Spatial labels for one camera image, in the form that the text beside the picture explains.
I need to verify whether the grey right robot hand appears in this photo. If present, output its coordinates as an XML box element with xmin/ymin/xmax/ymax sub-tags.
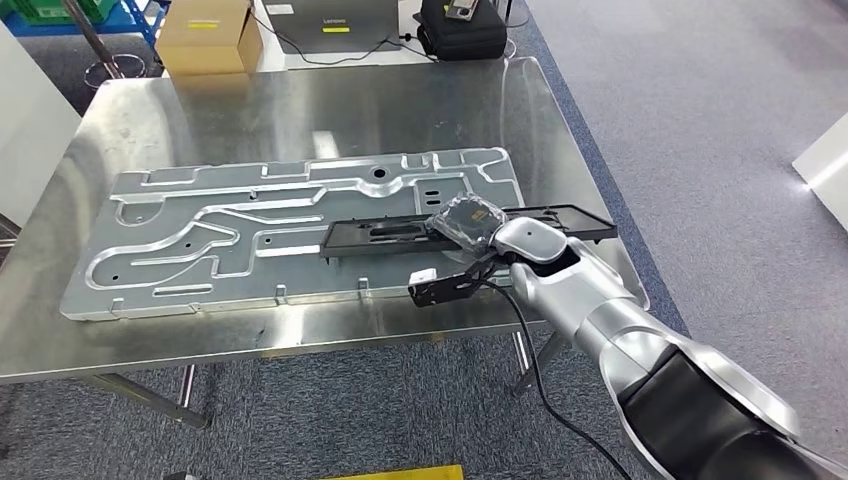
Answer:
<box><xmin>423</xmin><ymin>192</ymin><xmax>513</xmax><ymax>264</ymax></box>

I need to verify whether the black plastic plate part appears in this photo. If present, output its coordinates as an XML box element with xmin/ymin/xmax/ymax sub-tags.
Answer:
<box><xmin>319</xmin><ymin>203</ymin><xmax>619</xmax><ymax>261</ymax></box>

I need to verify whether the stainless steel workbench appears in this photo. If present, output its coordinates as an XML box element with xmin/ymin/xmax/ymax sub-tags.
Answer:
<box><xmin>0</xmin><ymin>56</ymin><xmax>652</xmax><ymax>431</ymax></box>

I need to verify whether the stamped grey metal panel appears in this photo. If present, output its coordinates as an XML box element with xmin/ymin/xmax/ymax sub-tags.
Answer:
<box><xmin>59</xmin><ymin>146</ymin><xmax>526</xmax><ymax>323</ymax></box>

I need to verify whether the black bag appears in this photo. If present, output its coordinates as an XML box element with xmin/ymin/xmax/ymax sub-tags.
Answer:
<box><xmin>413</xmin><ymin>0</ymin><xmax>509</xmax><ymax>62</ymax></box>

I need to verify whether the grey Lenovo laptop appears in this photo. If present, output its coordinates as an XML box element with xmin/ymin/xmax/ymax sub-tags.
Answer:
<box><xmin>261</xmin><ymin>0</ymin><xmax>403</xmax><ymax>58</ymax></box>

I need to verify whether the brown cardboard box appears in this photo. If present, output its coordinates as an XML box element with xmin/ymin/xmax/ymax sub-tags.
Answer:
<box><xmin>154</xmin><ymin>0</ymin><xmax>265</xmax><ymax>76</ymax></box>

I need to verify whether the white lit display plinth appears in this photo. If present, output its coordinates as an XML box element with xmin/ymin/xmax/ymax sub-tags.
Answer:
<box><xmin>791</xmin><ymin>112</ymin><xmax>848</xmax><ymax>233</ymax></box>

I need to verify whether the blue metal rack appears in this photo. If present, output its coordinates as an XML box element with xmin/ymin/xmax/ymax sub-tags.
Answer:
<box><xmin>0</xmin><ymin>0</ymin><xmax>168</xmax><ymax>39</ymax></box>

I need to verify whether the white board panel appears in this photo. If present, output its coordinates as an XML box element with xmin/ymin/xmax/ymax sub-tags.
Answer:
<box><xmin>0</xmin><ymin>26</ymin><xmax>83</xmax><ymax>230</ymax></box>

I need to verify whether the green plastic crate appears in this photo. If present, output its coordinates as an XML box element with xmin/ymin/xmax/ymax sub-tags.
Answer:
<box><xmin>0</xmin><ymin>0</ymin><xmax>113</xmax><ymax>24</ymax></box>

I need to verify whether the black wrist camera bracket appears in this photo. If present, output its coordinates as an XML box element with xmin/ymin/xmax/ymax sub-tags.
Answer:
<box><xmin>408</xmin><ymin>258</ymin><xmax>499</xmax><ymax>309</ymax></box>

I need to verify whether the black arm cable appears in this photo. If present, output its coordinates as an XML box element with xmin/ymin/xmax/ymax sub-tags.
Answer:
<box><xmin>478</xmin><ymin>274</ymin><xmax>636</xmax><ymax>480</ymax></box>

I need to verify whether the chrome stanchion post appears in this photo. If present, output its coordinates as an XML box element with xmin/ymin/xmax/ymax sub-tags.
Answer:
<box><xmin>61</xmin><ymin>0</ymin><xmax>145</xmax><ymax>91</ymax></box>

